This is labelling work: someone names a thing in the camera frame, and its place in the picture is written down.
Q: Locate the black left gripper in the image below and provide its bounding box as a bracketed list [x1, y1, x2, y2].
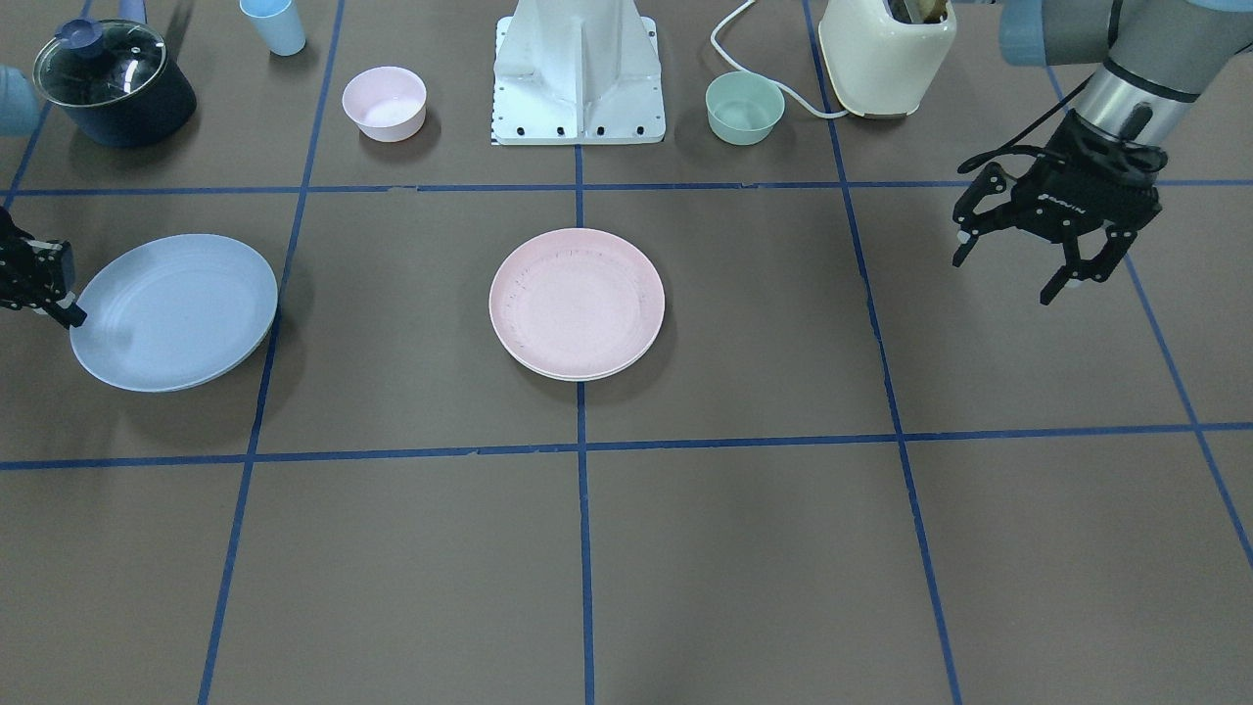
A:
[951, 113, 1168, 306]

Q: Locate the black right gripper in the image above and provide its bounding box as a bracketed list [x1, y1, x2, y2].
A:
[1, 209, 88, 329]

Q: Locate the blue plate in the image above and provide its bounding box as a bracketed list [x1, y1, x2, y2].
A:
[69, 235, 278, 393]

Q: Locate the pink plate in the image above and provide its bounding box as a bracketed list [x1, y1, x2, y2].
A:
[487, 228, 667, 381]

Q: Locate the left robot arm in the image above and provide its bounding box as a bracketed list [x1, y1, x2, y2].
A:
[952, 1, 1252, 306]

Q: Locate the cream toaster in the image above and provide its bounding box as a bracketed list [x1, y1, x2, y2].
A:
[817, 1, 959, 119]

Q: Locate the dark blue pot with lid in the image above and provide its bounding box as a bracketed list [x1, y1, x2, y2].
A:
[33, 18, 198, 148]

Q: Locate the bread slice in toaster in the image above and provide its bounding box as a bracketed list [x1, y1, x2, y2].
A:
[887, 0, 949, 25]

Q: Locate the green bowl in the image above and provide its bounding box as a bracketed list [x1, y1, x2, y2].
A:
[704, 70, 786, 147]

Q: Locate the blue cup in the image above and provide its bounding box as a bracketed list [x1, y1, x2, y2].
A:
[239, 0, 307, 58]

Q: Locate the pink bowl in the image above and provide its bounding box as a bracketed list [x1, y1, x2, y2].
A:
[341, 66, 429, 143]

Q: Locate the white toaster cable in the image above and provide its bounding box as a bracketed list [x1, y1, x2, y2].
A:
[710, 0, 851, 120]

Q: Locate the white camera pedestal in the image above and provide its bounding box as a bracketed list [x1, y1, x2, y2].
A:
[489, 1, 667, 147]

